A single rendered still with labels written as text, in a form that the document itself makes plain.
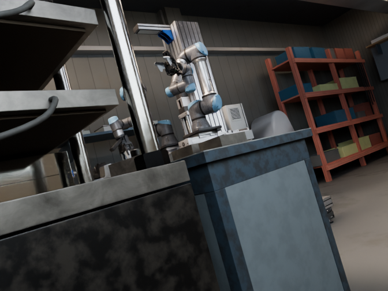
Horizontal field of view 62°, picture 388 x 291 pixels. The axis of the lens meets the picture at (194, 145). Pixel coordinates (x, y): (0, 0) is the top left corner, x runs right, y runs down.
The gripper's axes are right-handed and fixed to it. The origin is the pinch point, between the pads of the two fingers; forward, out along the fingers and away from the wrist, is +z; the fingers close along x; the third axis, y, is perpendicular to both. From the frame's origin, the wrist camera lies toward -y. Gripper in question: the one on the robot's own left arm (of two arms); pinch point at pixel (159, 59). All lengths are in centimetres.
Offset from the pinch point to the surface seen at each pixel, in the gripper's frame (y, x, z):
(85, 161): 56, 4, 79
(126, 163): 54, 26, 31
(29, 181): 56, 20, 92
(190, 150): 64, -17, 38
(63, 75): 23, -1, 79
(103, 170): 48, 55, 19
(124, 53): 39, -38, 91
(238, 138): 68, -39, 35
